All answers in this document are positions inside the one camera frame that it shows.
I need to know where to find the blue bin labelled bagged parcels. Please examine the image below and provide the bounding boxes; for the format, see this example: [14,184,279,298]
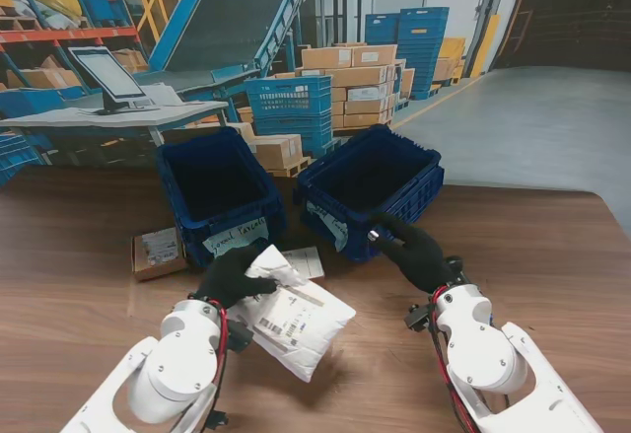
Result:
[293,123,446,264]

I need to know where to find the red black arm cable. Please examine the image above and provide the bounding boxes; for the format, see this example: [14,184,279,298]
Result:
[428,299,477,433]
[167,304,231,433]

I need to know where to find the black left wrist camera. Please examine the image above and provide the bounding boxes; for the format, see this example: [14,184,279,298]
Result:
[227,319,255,354]

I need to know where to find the cardboard box with large label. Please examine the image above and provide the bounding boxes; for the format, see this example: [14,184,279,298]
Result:
[281,246,326,281]

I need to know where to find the printed warehouse backdrop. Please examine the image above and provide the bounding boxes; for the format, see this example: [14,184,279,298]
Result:
[0,0,631,242]

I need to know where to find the blue bin labelled boxed parcels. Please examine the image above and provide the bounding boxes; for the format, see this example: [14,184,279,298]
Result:
[155,125,288,270]

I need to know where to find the red black left arm cable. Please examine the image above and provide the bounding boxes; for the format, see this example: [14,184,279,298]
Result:
[167,304,231,433]

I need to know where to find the small flat cardboard box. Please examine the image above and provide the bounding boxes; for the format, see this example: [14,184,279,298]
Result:
[130,227,189,282]

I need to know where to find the white padded mailer bag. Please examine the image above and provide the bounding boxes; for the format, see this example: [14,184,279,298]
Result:
[226,244,357,384]

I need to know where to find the paper label boxed parcels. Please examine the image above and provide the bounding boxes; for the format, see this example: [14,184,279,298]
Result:
[202,215,271,259]

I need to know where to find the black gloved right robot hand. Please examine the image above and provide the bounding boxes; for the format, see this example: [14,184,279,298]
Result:
[367,211,455,296]

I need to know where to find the paper label bagged parcels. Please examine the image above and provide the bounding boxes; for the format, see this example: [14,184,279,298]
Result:
[306,200,351,254]

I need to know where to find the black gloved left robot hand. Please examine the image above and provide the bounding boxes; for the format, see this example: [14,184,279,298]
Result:
[194,244,278,310]

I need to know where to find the red black right arm cable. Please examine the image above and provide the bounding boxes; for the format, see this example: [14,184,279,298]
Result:
[428,299,477,433]

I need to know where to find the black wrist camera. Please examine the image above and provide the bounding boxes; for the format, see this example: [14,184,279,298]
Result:
[227,319,255,354]
[403,304,433,331]

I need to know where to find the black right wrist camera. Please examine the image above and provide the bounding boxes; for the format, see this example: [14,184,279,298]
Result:
[403,304,433,331]

